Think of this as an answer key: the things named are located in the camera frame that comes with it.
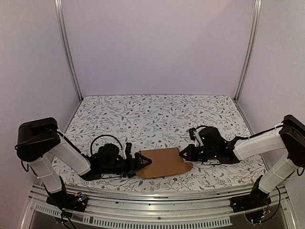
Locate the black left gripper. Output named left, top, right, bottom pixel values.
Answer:
left=101, top=153, right=152, bottom=179

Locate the left aluminium frame post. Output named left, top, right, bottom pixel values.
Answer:
left=54, top=0, right=83, bottom=102

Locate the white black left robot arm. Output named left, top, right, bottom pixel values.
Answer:
left=15, top=117, right=152, bottom=207

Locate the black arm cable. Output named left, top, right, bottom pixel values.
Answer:
left=193, top=125, right=215, bottom=132
left=90, top=135, right=123, bottom=156

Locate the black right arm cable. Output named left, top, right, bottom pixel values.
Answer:
left=193, top=125, right=215, bottom=132

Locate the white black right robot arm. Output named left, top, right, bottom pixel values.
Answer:
left=179, top=114, right=305, bottom=208

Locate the aluminium front rail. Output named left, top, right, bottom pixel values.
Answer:
left=19, top=185, right=300, bottom=229

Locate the floral patterned table mat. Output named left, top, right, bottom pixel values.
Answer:
left=52, top=95, right=266, bottom=192

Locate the brown cardboard paper box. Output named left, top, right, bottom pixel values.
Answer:
left=136, top=147, right=193, bottom=179

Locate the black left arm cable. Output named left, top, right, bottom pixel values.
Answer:
left=90, top=135, right=123, bottom=156

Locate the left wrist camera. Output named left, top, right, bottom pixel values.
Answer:
left=123, top=142, right=132, bottom=159

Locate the right aluminium frame post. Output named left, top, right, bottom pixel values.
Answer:
left=234, top=0, right=262, bottom=103

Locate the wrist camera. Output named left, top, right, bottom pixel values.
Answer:
left=188, top=128, right=200, bottom=146
left=123, top=142, right=132, bottom=159

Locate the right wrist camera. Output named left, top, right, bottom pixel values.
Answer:
left=188, top=128, right=200, bottom=146

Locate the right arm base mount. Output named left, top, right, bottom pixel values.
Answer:
left=230, top=175, right=272, bottom=213

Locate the aluminium frame post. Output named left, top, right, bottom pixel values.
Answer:
left=234, top=0, right=262, bottom=103
left=54, top=0, right=83, bottom=102

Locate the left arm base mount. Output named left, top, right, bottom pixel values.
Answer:
left=45, top=177, right=89, bottom=212

